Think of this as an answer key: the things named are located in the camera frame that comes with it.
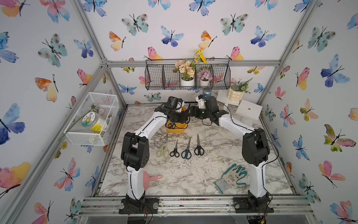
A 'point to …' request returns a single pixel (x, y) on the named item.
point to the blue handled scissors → (187, 154)
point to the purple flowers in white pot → (204, 76)
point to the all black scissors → (171, 124)
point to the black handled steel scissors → (199, 150)
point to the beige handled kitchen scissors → (163, 151)
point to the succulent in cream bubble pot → (236, 90)
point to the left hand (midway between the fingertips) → (187, 116)
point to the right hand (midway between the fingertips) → (188, 110)
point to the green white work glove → (230, 178)
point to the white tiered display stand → (248, 111)
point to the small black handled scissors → (175, 153)
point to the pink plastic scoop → (146, 179)
